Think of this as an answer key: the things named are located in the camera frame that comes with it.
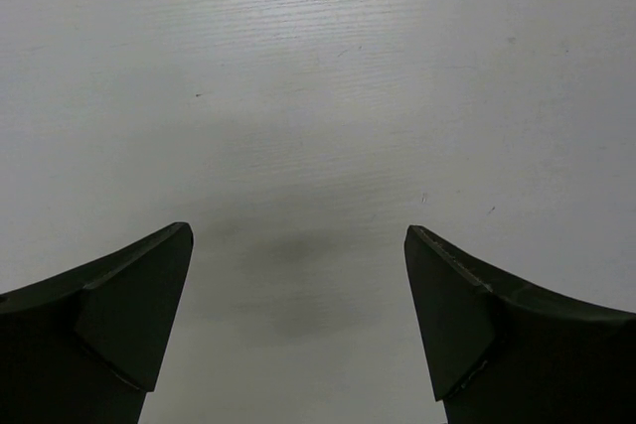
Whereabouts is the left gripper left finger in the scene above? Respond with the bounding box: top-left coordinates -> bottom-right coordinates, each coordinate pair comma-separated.
1,222 -> 194,423

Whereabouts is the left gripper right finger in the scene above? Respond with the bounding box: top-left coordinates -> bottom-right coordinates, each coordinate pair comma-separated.
404,225 -> 635,423

